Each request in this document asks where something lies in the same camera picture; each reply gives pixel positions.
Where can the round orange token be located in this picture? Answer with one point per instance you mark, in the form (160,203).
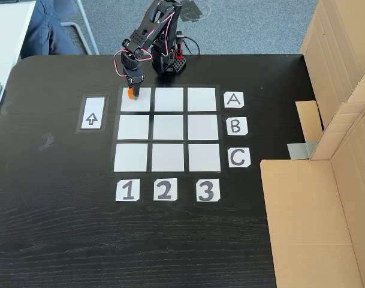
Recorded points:
(129,93)

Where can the white nine-square grid sheet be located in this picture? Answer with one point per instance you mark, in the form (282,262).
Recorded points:
(168,127)

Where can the white arrow paper sheet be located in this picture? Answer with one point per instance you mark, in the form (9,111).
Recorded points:
(92,114)

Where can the black floor tape patch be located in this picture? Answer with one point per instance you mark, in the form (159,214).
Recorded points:
(194,12)

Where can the paper label number 1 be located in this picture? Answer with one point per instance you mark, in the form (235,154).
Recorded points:
(127,190)

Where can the paper label letter A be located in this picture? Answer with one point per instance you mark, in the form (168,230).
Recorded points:
(233,100)

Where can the person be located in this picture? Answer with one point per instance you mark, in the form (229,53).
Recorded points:
(44,33)

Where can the paper label number 2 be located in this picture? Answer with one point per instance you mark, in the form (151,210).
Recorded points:
(165,189)

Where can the paper label letter B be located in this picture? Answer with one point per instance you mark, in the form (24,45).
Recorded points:
(236,126)

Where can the paper label number 3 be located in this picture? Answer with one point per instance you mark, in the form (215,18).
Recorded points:
(208,190)

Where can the paper label letter C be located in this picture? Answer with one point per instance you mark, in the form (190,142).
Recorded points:
(238,157)

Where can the white table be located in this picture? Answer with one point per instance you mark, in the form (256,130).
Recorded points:
(5,30)

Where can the small brown cardboard flap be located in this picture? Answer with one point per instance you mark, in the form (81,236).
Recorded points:
(309,120)

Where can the tall brown cardboard box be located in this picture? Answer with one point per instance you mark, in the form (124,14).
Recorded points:
(335,45)

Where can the open brown cardboard box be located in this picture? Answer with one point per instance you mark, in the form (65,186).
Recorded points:
(308,225)

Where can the white metal chair frame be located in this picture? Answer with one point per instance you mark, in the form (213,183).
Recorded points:
(88,30)

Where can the grey duct tape strip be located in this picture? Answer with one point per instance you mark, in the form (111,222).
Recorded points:
(300,149)

